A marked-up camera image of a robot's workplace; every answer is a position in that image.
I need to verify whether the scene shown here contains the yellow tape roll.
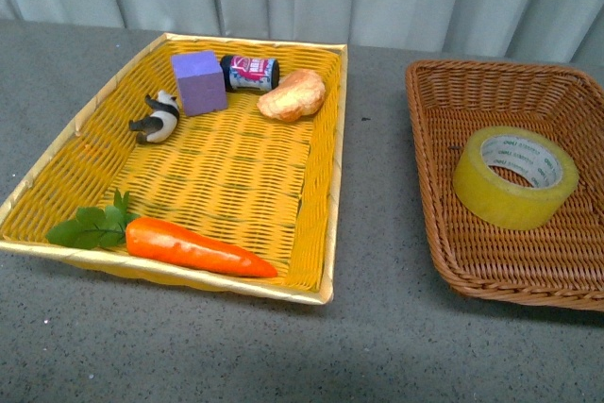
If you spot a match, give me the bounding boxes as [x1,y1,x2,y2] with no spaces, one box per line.
[453,126,579,231]

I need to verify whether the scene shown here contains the yellow wicker basket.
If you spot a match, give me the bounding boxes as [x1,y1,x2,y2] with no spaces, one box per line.
[1,33,347,305]

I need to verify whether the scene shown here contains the brown wicker basket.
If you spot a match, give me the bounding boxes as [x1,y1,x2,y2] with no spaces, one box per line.
[406,59,603,311]

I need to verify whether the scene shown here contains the toy bread loaf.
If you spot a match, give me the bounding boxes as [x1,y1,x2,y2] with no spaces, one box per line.
[257,69,326,122]

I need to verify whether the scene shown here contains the small dark labelled bottle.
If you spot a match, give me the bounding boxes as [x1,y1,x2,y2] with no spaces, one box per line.
[220,55,280,92]

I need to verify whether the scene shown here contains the purple foam block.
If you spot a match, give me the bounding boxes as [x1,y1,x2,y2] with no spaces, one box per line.
[171,50,227,116]

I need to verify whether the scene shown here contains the toy panda figure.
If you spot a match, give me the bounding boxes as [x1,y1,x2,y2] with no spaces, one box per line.
[128,90,180,144]

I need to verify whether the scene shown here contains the toy orange carrot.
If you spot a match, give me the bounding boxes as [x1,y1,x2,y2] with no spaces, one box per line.
[45,191,277,278]

